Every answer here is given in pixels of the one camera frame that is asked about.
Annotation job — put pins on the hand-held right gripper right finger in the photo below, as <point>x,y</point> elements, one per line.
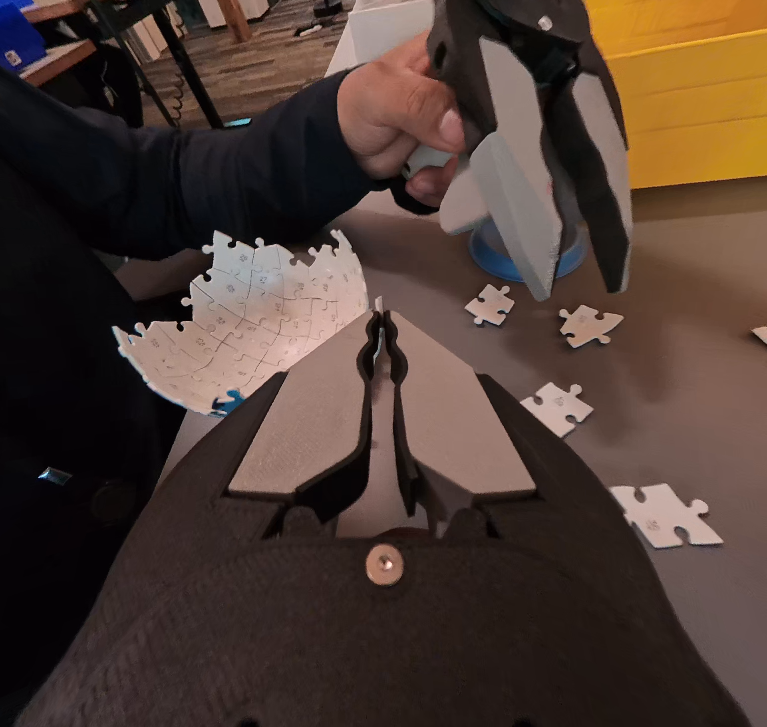
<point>455,433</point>

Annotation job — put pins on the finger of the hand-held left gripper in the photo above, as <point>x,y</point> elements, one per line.
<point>611,200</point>
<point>521,200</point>

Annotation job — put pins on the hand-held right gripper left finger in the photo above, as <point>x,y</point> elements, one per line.
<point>299,433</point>

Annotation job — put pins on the white puzzle pieces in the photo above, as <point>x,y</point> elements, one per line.
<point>557,408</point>

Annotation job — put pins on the partly built puzzle ball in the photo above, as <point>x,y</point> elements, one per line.
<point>269,319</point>

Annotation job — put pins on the person's left forearm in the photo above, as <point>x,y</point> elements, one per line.
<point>180,170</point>

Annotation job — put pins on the blue plastic ball stand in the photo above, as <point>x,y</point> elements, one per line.
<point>485,259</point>

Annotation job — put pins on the person's left hand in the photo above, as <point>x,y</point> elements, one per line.
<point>383,104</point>

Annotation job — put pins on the yellow plastic bin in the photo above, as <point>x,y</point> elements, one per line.
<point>689,110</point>

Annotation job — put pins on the person's dark clothed body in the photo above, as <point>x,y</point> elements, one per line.
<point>60,379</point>

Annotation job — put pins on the wooden support post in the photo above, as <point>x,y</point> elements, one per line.
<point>231,2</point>

